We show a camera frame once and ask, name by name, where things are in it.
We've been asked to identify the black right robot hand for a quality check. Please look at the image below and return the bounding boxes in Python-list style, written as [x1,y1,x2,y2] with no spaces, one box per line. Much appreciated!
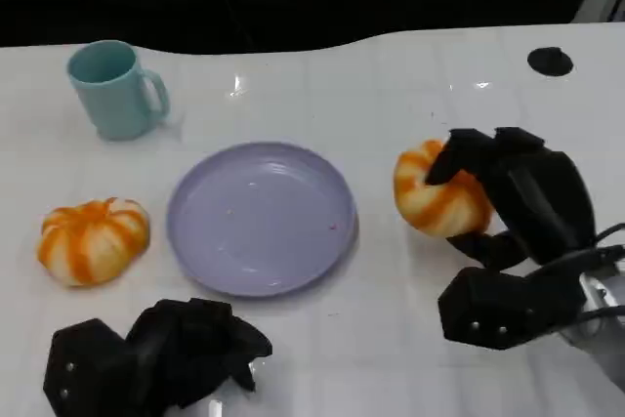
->
[423,127,598,270]

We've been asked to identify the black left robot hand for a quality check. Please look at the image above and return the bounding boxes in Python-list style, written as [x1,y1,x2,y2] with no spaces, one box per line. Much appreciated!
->
[125,297,273,411]

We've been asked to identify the orange white ring bread roll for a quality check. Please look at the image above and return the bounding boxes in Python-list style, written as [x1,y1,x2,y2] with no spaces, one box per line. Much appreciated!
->
[393,139,495,237]

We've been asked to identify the black table grommet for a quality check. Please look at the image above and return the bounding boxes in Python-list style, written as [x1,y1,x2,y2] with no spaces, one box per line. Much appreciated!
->
[526,46,575,78]

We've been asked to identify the lilac plate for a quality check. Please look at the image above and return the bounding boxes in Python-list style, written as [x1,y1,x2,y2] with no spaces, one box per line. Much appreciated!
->
[166,142,359,299]

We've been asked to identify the orange white round bread roll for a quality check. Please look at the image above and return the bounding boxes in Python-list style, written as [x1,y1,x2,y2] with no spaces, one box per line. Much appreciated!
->
[37,196,151,289]

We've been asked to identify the pale green mug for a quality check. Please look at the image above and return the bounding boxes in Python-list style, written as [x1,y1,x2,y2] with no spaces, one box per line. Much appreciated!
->
[66,40,171,142]

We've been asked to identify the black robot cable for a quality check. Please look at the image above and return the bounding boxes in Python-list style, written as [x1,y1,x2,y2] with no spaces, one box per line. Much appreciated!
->
[529,223,625,277]

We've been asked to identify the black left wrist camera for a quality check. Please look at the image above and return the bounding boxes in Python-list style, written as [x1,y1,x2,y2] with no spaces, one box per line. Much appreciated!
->
[42,317,143,417]

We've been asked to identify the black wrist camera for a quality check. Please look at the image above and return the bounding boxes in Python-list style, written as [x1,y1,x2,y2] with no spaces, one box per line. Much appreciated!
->
[42,317,143,417]
[437,268,587,352]

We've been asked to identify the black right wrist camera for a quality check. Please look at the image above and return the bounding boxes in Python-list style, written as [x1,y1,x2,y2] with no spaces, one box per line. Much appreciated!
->
[437,268,587,352]

